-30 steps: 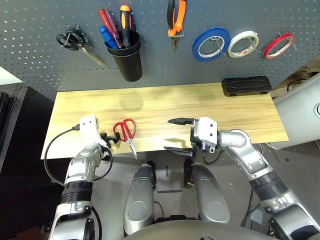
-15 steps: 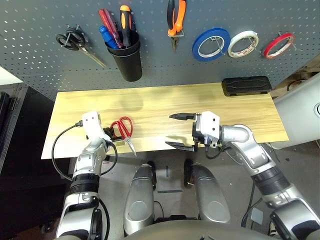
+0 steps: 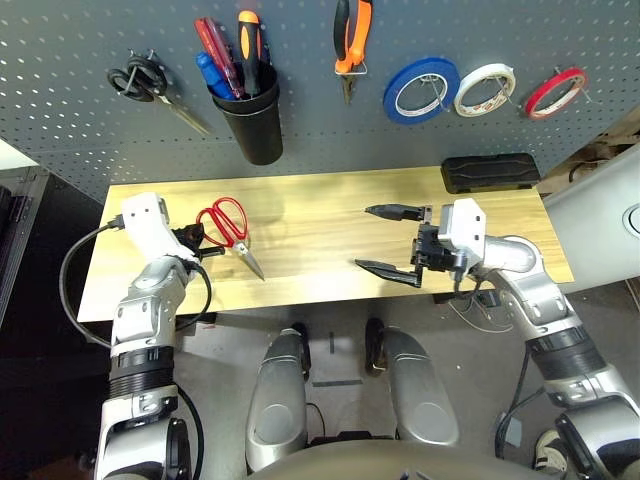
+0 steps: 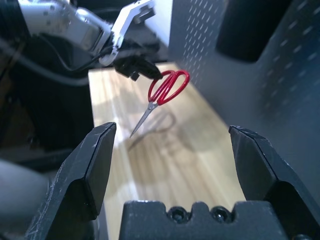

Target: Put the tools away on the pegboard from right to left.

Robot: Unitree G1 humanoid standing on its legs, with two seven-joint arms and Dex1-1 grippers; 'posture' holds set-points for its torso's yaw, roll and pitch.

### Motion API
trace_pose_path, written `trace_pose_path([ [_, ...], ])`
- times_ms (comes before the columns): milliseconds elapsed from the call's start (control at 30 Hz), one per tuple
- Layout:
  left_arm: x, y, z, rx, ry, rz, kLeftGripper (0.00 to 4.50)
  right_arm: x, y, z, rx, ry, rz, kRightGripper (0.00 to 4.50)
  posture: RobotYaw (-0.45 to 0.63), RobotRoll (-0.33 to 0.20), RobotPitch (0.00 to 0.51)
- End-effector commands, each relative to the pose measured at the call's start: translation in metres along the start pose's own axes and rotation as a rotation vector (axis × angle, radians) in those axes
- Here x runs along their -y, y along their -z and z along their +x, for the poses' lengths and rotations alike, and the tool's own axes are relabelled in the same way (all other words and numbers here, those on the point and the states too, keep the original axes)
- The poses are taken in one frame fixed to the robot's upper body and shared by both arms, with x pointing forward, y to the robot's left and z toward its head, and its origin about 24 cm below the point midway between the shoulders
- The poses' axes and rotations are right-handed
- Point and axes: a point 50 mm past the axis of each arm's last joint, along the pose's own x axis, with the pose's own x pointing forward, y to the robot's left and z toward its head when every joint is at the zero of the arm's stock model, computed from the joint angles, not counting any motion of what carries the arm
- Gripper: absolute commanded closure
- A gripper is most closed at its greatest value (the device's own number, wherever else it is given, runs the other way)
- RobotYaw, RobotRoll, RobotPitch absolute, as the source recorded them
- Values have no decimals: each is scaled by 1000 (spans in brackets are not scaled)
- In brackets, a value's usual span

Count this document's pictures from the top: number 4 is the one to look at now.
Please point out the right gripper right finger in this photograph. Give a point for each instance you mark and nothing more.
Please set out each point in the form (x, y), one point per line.
(262, 170)

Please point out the dark grey pegboard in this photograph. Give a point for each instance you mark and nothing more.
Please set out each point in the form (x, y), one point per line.
(225, 95)

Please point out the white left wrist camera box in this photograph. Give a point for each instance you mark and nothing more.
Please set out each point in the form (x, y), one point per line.
(125, 22)

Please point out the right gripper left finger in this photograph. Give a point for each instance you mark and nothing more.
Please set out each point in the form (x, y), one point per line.
(82, 175)

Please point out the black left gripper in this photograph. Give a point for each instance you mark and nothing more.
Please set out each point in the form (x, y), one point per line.
(130, 67)

